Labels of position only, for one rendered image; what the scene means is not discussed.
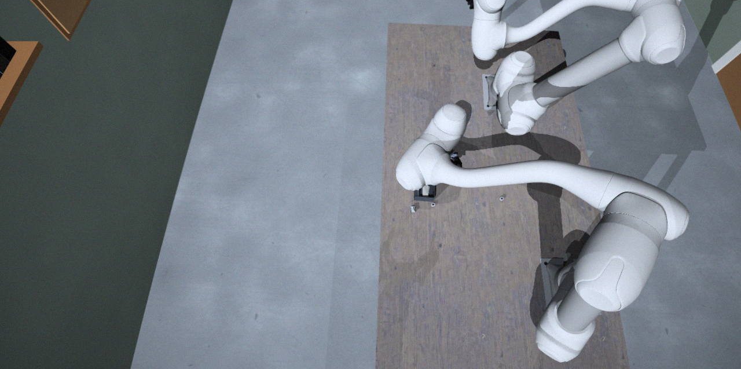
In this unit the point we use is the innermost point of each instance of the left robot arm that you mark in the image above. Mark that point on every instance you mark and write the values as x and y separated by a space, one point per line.
615 262

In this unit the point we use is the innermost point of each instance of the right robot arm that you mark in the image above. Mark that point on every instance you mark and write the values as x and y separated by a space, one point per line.
656 35

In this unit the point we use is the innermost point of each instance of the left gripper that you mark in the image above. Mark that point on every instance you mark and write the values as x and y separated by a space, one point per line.
456 159

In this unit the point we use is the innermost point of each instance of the dark grey three-compartment bin rack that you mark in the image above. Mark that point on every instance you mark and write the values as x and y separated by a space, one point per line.
431 194

